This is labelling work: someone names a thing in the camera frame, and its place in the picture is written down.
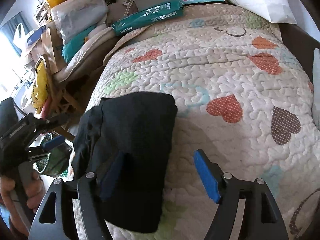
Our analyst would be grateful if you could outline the black pants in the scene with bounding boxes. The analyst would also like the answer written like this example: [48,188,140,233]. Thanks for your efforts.
[72,92,177,233]

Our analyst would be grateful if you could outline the person left hand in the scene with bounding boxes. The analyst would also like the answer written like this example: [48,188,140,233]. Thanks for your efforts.
[0,169,46,238]

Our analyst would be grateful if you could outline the green mesh waste basket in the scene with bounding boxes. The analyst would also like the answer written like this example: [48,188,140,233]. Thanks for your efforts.
[35,142,73,178]

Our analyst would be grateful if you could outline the yellow plastic bag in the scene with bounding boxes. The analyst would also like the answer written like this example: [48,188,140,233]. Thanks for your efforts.
[31,59,48,114]

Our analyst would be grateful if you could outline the wooden chair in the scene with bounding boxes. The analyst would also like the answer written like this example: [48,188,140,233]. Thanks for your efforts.
[36,54,84,142]

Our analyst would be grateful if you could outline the teal folded cloth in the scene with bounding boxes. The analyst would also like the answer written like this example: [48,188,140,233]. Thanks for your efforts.
[62,25,96,64]

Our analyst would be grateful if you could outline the brown paper bag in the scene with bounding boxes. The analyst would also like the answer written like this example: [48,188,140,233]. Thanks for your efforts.
[31,27,67,74]

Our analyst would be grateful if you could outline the teal curtain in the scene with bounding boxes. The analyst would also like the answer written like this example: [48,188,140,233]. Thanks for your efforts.
[1,12,31,56]

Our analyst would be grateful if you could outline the grey plastic wrapped bundle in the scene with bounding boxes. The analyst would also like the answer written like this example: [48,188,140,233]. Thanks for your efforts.
[51,0,108,44]

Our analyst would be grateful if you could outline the white bookshelf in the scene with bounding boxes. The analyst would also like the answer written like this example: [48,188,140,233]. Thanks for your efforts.
[34,0,52,26]

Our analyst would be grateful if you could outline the heart patterned quilt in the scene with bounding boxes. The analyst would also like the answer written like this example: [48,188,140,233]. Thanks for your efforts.
[85,4,319,239]

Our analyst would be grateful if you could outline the green long box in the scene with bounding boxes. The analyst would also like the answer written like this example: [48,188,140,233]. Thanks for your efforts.
[111,0,183,36]

